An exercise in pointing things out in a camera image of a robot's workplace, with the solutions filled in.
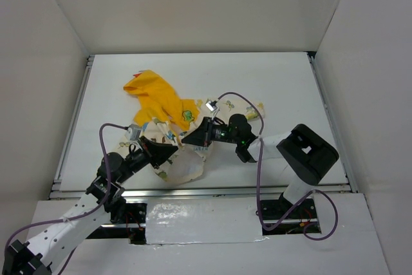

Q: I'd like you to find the yellow hooded printed kids jacket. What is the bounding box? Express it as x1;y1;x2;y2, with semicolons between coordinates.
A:
117;69;267;186

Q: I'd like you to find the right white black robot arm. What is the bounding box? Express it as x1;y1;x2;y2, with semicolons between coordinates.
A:
182;114;339;218

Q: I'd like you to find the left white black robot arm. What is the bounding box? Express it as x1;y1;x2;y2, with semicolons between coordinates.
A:
1;137;178;274

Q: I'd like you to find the white foil covered plate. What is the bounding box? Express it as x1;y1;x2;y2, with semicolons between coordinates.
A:
145;198;263;245

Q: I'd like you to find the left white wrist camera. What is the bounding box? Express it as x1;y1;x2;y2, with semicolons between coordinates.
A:
125;124;142;141

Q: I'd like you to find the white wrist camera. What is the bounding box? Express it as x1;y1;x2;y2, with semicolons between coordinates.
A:
125;124;142;141
205;100;218;112

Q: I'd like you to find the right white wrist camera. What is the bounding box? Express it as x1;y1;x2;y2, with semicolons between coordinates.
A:
205;100;218;112

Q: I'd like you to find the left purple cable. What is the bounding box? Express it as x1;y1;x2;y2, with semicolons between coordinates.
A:
6;122;136;275

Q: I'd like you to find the purple cable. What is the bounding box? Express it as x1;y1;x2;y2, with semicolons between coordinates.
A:
214;91;339;241
6;122;136;275

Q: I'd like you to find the aluminium front rail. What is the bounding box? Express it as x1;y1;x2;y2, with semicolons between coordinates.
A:
48;184;351;200

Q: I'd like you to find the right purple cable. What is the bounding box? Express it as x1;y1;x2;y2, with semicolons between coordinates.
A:
214;91;339;241

